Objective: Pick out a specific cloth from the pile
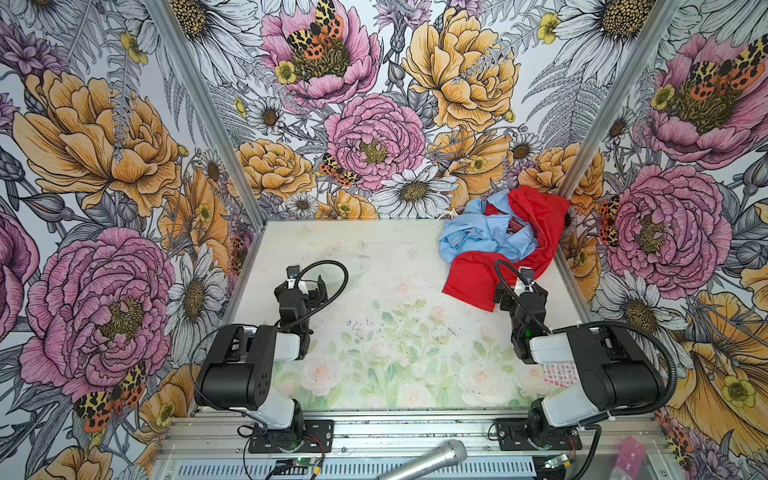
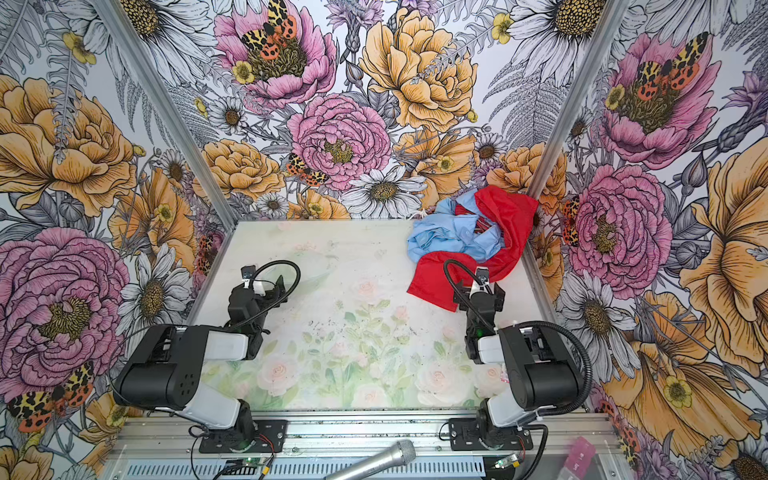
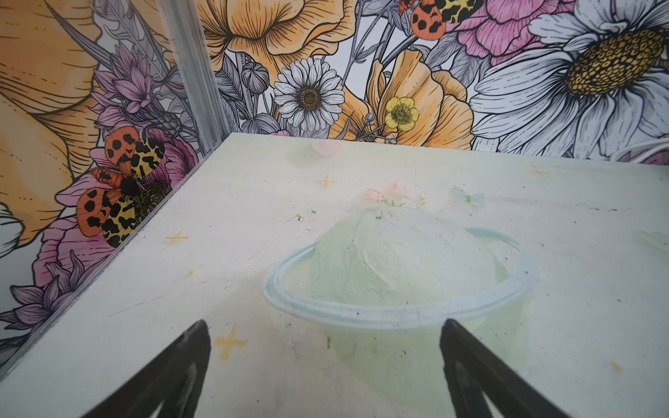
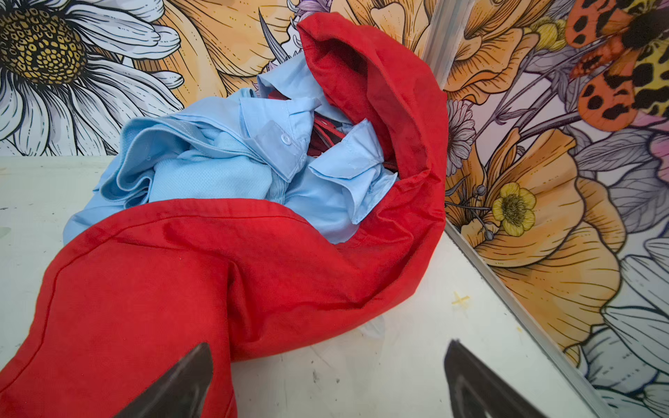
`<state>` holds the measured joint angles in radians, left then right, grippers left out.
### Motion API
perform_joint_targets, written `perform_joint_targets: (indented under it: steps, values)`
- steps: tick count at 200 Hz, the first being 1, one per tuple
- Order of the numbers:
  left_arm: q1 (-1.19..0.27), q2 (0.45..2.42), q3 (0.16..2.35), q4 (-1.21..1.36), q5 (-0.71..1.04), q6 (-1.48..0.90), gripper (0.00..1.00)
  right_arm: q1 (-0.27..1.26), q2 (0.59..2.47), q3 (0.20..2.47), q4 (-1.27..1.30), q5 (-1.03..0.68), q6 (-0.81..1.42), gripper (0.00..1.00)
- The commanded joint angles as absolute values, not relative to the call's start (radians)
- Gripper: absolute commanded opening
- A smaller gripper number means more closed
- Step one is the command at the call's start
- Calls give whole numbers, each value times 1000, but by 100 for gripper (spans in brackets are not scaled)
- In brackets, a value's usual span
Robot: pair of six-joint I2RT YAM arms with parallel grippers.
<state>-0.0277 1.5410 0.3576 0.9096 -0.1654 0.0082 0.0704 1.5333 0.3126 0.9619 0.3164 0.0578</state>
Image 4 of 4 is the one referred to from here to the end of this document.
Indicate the red cloth garment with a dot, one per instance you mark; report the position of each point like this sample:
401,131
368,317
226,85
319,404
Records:
132,300

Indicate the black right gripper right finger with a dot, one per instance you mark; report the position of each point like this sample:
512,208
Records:
478,392

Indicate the light blue knit cloth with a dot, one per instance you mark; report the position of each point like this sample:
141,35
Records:
256,168

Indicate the light blue shirt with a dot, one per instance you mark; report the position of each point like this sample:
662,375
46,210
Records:
343,177

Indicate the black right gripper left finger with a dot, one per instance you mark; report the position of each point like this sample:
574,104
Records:
180,392

